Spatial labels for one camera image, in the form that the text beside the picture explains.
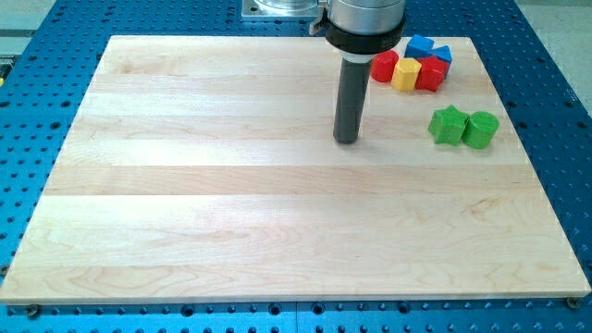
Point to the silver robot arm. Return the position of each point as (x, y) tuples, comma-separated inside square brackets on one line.
[(360, 29)]

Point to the light wooden board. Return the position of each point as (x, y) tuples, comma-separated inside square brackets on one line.
[(203, 169)]

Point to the gray cylindrical pusher tool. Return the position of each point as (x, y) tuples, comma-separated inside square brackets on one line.
[(353, 82)]

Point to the red cylinder block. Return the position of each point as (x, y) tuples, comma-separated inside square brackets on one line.
[(383, 64)]

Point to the yellow hexagon block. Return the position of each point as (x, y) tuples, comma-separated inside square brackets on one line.
[(405, 74)]

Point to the green star block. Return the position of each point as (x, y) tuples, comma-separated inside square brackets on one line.
[(447, 125)]

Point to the red star block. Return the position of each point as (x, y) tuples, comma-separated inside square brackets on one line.
[(432, 73)]

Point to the blue cube block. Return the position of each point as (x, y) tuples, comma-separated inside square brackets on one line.
[(418, 47)]

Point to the blue triangle block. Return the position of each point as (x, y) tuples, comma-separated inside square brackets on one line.
[(443, 53)]

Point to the green cylinder block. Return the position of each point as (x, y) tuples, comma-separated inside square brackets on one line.
[(480, 129)]

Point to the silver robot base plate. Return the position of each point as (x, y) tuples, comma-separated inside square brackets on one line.
[(289, 10)]

